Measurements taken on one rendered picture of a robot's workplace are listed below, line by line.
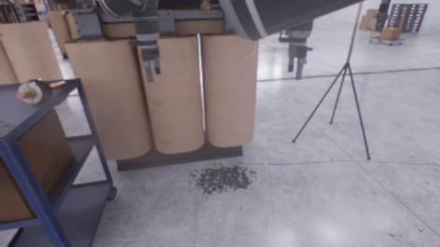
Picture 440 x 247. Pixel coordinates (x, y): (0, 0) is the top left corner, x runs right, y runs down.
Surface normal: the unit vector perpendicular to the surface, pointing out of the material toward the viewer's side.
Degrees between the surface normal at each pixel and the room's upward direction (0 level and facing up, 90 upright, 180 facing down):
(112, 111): 90
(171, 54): 90
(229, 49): 90
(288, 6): 131
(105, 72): 90
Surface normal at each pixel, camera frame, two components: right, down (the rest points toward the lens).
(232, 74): 0.17, 0.42
